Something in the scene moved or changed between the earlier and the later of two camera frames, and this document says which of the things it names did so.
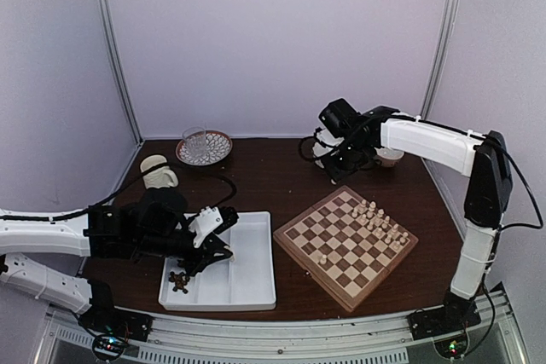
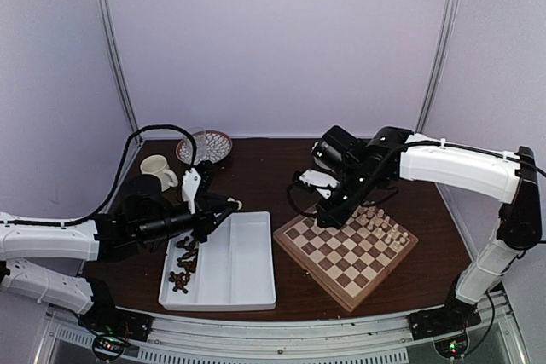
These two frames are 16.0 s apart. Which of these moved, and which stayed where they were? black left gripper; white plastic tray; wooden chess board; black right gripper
Moved: black left gripper; black right gripper
Stayed: wooden chess board; white plastic tray
